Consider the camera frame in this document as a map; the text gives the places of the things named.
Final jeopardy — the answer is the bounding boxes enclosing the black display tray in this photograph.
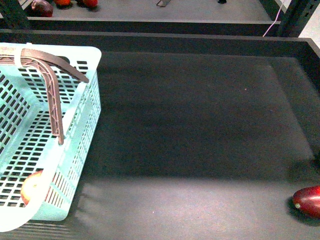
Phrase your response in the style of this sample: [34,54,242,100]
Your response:
[0,0,282,37]
[0,30,320,240]

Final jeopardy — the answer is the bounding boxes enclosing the light blue plastic basket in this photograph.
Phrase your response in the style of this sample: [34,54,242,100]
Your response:
[0,42,102,232]

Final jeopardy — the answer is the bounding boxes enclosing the pink cable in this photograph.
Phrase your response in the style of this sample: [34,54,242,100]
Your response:
[262,0,288,38]

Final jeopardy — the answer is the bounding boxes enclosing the black far display tray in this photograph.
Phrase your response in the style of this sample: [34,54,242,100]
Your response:
[0,0,282,37]

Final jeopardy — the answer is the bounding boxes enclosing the brown basket handle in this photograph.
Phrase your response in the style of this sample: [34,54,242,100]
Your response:
[0,46,89,145]

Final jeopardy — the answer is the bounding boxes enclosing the dark metal shelf post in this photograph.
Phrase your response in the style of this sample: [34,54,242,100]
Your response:
[276,0,320,38]

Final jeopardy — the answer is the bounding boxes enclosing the orange tomato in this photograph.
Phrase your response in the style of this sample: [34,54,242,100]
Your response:
[54,0,71,7]

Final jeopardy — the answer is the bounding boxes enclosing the dark purple eggplant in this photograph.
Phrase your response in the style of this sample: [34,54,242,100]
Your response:
[31,0,54,18]

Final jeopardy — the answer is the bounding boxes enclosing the black near display tray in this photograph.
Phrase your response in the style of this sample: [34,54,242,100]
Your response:
[0,30,320,240]

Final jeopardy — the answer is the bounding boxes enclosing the red yellow mango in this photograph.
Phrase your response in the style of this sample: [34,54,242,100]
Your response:
[292,185,320,219]

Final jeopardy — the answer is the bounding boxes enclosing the red yellow apple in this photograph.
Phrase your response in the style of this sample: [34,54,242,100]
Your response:
[20,170,43,206]

